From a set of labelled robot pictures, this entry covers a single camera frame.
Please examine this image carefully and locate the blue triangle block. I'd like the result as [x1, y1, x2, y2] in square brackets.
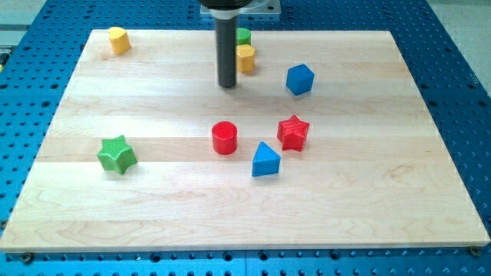
[252, 141, 281, 177]

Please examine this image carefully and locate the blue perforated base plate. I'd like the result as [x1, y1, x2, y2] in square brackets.
[1, 1, 490, 275]

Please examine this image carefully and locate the green cylinder block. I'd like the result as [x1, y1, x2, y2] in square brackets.
[236, 28, 252, 45]

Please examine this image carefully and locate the light wooden board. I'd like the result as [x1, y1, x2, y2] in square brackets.
[1, 29, 489, 253]

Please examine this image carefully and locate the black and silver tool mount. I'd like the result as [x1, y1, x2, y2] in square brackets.
[199, 0, 252, 18]

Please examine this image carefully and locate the red cylinder block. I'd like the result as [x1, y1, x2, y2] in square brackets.
[212, 121, 238, 155]

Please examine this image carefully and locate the green star block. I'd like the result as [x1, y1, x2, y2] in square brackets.
[97, 135, 137, 175]

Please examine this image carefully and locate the red star block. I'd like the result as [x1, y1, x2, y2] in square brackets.
[277, 115, 310, 152]

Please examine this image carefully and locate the blue cube block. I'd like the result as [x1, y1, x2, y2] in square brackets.
[286, 64, 315, 96]

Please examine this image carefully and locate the yellow cylinder block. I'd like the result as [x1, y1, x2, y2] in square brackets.
[108, 27, 131, 54]

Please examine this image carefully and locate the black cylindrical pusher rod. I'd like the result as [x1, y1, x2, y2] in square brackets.
[215, 17, 237, 88]

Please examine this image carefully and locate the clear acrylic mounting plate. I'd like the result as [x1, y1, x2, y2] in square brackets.
[199, 0, 282, 16]

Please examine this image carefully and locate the yellow hexagon block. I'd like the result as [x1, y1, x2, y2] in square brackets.
[236, 44, 255, 73]

